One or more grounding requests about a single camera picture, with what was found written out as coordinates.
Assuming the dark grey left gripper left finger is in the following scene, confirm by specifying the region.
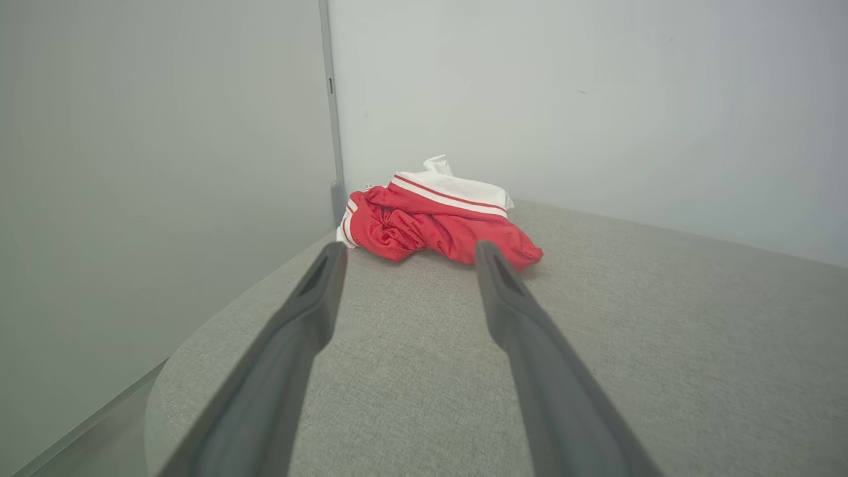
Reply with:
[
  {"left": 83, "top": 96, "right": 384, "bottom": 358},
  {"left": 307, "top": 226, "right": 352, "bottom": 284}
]
[{"left": 156, "top": 241, "right": 349, "bottom": 477}]

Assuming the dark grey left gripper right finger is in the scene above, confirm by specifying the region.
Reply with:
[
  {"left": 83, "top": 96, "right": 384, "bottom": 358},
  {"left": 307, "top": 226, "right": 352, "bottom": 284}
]
[{"left": 475, "top": 240, "right": 664, "bottom": 477}]

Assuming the red and white garment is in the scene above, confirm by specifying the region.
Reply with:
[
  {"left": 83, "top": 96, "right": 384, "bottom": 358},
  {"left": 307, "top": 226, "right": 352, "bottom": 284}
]
[{"left": 336, "top": 155, "right": 545, "bottom": 271}]

